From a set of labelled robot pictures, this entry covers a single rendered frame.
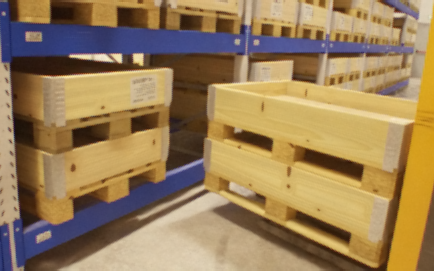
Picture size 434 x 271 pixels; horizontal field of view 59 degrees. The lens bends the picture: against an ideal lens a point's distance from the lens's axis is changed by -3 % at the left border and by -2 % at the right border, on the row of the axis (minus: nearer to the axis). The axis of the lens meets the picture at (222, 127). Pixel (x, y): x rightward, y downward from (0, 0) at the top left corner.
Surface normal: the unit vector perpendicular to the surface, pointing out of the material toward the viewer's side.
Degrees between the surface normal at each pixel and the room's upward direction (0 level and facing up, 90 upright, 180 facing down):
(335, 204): 90
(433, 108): 90
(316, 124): 90
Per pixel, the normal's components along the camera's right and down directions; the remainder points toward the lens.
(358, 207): -0.72, 0.11
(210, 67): -0.52, 0.17
